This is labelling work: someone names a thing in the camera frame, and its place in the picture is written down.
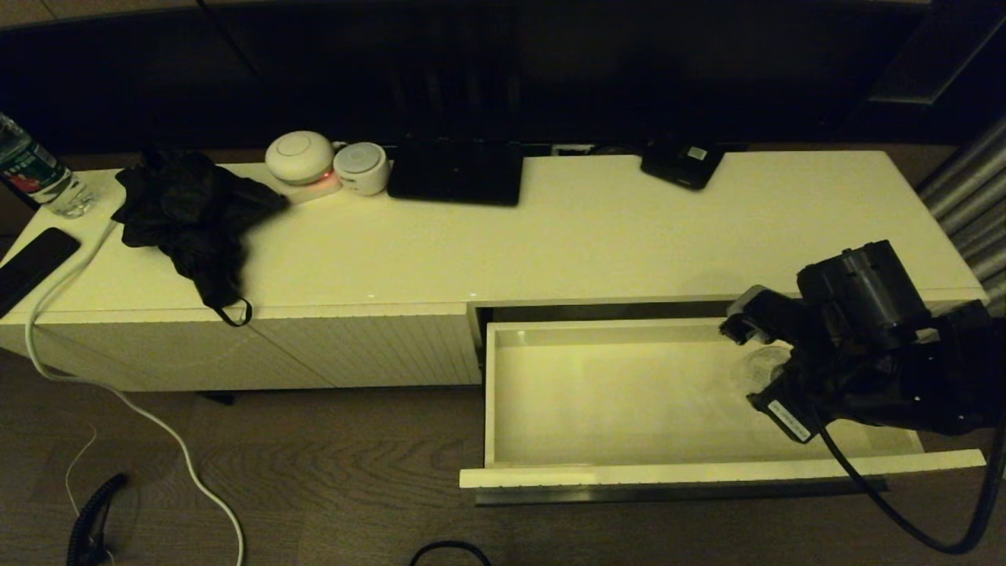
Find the clear bottle with grey cap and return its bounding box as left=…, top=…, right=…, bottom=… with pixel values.
left=727, top=344, right=795, bottom=398

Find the white low cabinet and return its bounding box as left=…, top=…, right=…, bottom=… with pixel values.
left=0, top=149, right=989, bottom=392

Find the thick white cable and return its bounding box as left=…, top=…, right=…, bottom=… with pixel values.
left=25, top=220, right=246, bottom=566

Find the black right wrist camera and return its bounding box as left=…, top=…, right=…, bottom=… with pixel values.
left=796, top=240, right=932, bottom=347

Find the white round dome device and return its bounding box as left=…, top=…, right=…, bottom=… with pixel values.
left=265, top=130, right=336, bottom=186

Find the black flat box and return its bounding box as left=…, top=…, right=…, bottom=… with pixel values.
left=387, top=140, right=524, bottom=208

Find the water bottle with green label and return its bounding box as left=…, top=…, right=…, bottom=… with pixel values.
left=0, top=112, right=100, bottom=219

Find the small black device with label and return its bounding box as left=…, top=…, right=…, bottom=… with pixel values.
left=639, top=142, right=724, bottom=191

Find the flat white base with red light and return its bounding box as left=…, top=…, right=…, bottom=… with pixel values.
left=271, top=171, right=344, bottom=206

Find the small white cylinder speaker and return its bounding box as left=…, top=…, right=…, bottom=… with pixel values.
left=332, top=141, right=391, bottom=197

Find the black cable loop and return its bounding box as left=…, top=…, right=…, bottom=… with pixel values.
left=409, top=541, right=492, bottom=566

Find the black crumpled cloth bag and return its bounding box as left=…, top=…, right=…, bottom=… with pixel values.
left=114, top=145, right=290, bottom=327

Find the white drawer with black handle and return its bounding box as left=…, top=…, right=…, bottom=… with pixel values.
left=459, top=317, right=987, bottom=504

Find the dark framed wall panel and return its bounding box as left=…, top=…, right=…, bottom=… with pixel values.
left=853, top=0, right=1006, bottom=107

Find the thin white cable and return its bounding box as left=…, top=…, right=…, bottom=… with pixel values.
left=47, top=407, right=115, bottom=566

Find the black smartphone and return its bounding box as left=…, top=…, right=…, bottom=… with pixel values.
left=0, top=227, right=83, bottom=320

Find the grey curtain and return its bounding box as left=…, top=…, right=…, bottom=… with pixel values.
left=916, top=110, right=1006, bottom=480

